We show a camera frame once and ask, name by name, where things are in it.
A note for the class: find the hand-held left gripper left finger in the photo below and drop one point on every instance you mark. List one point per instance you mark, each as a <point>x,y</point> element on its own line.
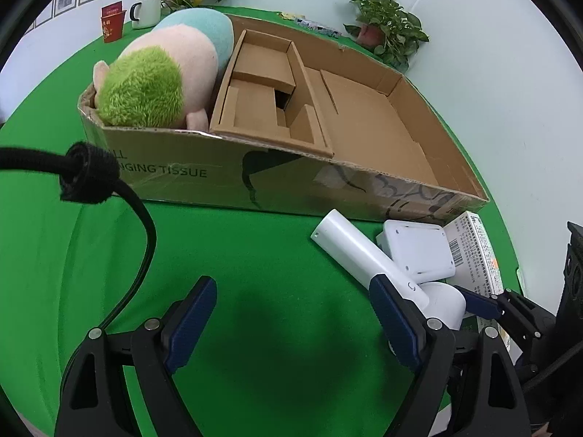
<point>191,323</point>

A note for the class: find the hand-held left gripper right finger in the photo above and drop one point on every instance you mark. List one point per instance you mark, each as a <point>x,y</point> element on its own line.
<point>394,318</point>

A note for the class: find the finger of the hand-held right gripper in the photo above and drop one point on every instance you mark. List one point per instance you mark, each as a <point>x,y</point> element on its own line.
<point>478,305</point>
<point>464,364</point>

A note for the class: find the long white printed box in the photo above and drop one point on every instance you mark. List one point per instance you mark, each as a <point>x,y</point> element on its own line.
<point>473,250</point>

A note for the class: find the white plastic device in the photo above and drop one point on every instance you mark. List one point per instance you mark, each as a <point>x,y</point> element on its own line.
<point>414,246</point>

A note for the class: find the white hair dryer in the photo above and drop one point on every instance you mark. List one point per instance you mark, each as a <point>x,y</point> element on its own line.
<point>350,241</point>

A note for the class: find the large shallow cardboard box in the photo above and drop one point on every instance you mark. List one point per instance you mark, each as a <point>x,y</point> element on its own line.
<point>378,118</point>

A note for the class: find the small cardboard insert box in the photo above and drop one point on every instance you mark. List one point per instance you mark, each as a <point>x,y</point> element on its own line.
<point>259,63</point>

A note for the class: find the pink green plush toy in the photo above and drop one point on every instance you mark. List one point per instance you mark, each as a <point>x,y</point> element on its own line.
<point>182,50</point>

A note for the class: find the green table cloth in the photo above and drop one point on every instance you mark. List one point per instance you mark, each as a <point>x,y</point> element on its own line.
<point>255,282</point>

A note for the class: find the green plant in red pot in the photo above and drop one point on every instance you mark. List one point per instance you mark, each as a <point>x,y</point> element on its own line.
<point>387,18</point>

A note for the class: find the small packets at table back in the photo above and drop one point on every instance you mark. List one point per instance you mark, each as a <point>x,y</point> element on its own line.
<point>319,27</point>

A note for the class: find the red paper container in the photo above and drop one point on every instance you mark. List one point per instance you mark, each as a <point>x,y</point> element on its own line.
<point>112,25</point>

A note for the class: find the yellow packets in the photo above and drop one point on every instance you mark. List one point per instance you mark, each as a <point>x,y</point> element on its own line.
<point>287,15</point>

